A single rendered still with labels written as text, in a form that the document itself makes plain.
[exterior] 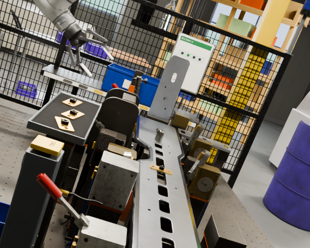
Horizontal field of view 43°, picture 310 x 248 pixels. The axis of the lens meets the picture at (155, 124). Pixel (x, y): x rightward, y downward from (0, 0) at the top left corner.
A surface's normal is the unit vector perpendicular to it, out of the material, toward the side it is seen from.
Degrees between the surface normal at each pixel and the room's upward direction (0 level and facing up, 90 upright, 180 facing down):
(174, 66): 90
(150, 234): 0
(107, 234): 0
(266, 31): 90
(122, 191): 90
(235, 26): 90
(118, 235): 0
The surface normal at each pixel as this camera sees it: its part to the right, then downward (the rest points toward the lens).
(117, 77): -0.07, 0.24
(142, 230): 0.34, -0.91
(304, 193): -0.39, 0.11
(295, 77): 0.16, 0.31
